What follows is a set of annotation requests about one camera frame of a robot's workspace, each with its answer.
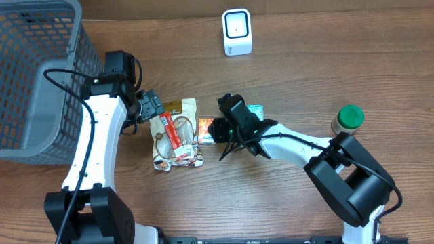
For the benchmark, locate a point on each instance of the orange tissue pack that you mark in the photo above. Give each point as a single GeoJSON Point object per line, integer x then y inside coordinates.
{"type": "Point", "coordinates": [204, 137]}

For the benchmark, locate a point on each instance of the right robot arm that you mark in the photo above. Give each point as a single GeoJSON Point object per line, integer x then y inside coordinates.
{"type": "Point", "coordinates": [351, 181]}

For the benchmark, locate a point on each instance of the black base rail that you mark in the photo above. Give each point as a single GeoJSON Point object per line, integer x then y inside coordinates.
{"type": "Point", "coordinates": [311, 240]}

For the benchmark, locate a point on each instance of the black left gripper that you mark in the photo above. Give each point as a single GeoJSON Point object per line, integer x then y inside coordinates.
{"type": "Point", "coordinates": [151, 106]}

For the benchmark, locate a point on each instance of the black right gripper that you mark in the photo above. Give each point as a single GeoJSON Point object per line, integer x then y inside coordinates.
{"type": "Point", "coordinates": [218, 129]}

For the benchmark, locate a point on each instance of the grey plastic shopping basket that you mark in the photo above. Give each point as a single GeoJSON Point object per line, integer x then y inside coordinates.
{"type": "Point", "coordinates": [40, 123]}

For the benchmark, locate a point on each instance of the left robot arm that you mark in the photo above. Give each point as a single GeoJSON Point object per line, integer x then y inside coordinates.
{"type": "Point", "coordinates": [87, 209]}

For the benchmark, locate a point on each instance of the red white snack bar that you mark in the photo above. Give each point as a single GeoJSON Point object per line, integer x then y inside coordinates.
{"type": "Point", "coordinates": [178, 148]}

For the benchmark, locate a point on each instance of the white barcode scanner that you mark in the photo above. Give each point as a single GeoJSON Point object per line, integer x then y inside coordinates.
{"type": "Point", "coordinates": [237, 32]}

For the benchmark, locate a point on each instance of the teal wet wipes pack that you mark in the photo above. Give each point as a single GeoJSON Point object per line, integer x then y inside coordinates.
{"type": "Point", "coordinates": [257, 109]}

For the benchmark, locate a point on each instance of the green lid jar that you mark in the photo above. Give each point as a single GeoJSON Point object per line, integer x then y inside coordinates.
{"type": "Point", "coordinates": [348, 119]}

